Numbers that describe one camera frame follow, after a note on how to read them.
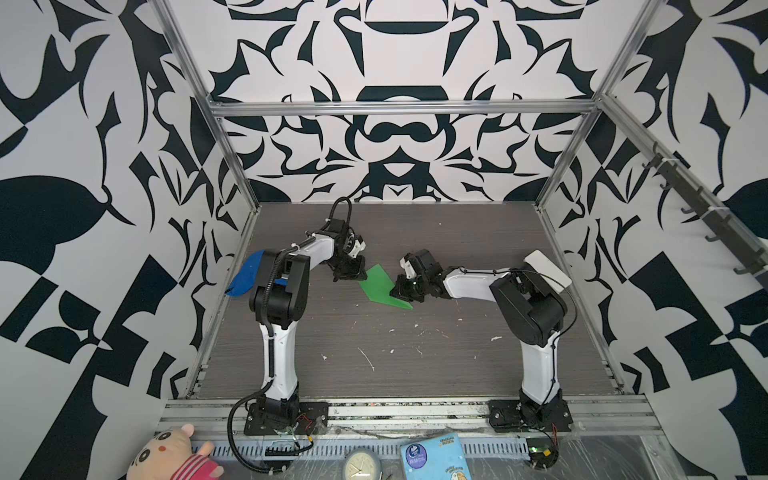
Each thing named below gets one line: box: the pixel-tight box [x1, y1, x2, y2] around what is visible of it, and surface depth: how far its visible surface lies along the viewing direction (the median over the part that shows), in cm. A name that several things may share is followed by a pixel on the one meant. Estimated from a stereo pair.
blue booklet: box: [400, 432, 472, 480], surface depth 66 cm
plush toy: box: [126, 423, 225, 480], surface depth 65 cm
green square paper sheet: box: [358, 263, 414, 310], surface depth 99 cm
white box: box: [524, 250, 572, 294], surface depth 96 cm
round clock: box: [343, 448, 381, 480], surface depth 66 cm
